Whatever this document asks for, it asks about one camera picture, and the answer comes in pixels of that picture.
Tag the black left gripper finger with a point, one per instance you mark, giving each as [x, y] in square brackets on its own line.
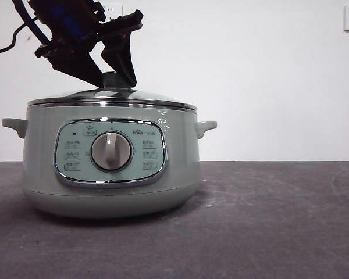
[119, 58]
[75, 64]

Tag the pale green electric pot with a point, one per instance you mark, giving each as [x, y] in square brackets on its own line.
[40, 151]

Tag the glass lid with green knob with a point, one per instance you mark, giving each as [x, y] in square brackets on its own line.
[113, 94]

